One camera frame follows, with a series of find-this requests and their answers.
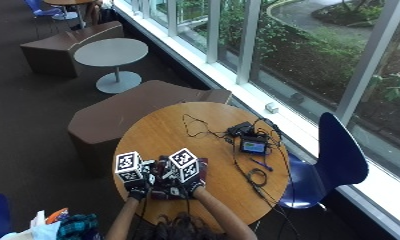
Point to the person's left hand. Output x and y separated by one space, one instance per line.
137 190

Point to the person's right hand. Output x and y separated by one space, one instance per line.
195 185

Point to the dark red cloth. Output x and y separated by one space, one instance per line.
168 191

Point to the white marker cube right glove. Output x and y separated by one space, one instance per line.
185 164

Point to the white marker cube glove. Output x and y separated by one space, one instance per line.
185 164
128 165

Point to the white marker cube left glove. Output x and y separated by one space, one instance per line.
128 165

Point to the large brown upholstered bench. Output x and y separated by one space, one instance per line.
133 113

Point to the black hub box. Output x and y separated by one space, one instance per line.
240 128

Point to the black device with lit screen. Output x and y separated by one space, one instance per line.
253 146

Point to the blue pen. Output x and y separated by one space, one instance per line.
261 164

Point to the teal plaid cloth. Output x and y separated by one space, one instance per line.
77 226

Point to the orange packet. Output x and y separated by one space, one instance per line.
57 215

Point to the small white block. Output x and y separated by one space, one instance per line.
272 107

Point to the white plastic bag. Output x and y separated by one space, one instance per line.
40 230

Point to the blue plastic chair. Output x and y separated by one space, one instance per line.
337 160

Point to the small brown upholstered bench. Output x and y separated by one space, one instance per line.
61 48

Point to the blue chair with metal legs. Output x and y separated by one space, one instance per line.
44 11

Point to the grey round pedestal table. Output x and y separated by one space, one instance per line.
111 53

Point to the round wooden pedestal table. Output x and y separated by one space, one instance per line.
68 2

